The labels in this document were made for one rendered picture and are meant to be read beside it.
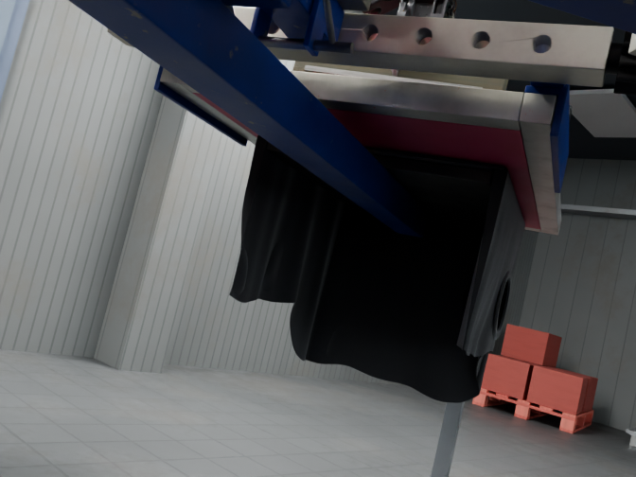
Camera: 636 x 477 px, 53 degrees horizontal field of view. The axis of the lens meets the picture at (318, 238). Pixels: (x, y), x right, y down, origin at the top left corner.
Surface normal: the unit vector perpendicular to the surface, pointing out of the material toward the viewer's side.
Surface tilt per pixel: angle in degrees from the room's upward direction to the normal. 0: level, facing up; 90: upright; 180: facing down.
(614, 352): 90
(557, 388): 90
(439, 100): 90
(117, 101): 90
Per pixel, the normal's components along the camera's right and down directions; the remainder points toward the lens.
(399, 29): -0.36, -0.17
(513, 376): -0.54, -0.20
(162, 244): 0.73, 0.11
